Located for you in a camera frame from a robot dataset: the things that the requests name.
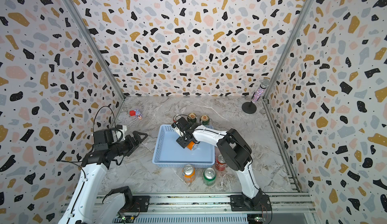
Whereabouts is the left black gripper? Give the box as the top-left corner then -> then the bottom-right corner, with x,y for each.
108,131 -> 147,158

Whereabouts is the red cola can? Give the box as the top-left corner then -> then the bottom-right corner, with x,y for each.
215,154 -> 227,172
173,114 -> 180,122

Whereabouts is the orange soda can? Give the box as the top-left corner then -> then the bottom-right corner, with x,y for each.
182,164 -> 196,183
186,141 -> 199,150

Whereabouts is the green white gold-top can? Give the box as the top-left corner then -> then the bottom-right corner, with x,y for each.
200,115 -> 210,125

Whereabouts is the green soda can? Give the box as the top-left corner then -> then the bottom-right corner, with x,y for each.
203,167 -> 216,186

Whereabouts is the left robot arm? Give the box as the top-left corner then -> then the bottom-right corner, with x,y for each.
59,128 -> 148,224

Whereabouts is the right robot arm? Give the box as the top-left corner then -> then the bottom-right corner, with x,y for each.
171,117 -> 263,210

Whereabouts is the light blue plastic basket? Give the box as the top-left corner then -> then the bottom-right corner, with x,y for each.
152,124 -> 215,168

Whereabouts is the small red toy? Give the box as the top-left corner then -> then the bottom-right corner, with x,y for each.
129,110 -> 143,120

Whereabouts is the glitter microphone on stand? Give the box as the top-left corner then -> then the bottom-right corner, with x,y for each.
241,79 -> 270,114

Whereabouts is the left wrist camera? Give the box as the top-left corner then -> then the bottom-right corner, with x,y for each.
93,125 -> 127,151

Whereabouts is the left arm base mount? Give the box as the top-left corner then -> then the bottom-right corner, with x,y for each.
119,195 -> 150,213

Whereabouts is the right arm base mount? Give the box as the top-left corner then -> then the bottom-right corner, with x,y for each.
230,193 -> 272,212

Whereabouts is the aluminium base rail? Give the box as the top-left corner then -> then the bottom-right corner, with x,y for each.
64,192 -> 318,224

